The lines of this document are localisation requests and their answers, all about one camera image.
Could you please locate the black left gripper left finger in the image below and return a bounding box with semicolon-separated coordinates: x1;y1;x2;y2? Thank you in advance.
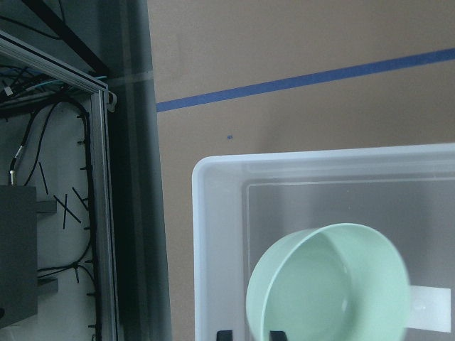
216;330;233;341

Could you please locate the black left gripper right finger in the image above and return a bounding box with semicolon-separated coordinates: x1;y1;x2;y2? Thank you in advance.
269;330;287;341

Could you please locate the mint green bowl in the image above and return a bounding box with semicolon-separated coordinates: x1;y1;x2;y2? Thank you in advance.
246;223;410;340

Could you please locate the translucent plastic storage box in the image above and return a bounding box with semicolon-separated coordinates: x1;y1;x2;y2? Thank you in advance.
192;144;454;340

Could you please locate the grey electronics box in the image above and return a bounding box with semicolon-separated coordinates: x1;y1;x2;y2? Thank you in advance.
1;185;38;328

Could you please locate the black cable bundle on frame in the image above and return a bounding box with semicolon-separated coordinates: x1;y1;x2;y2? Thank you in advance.
0;63;104;341

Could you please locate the aluminium profile frame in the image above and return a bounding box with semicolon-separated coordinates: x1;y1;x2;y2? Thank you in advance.
1;31;119;340

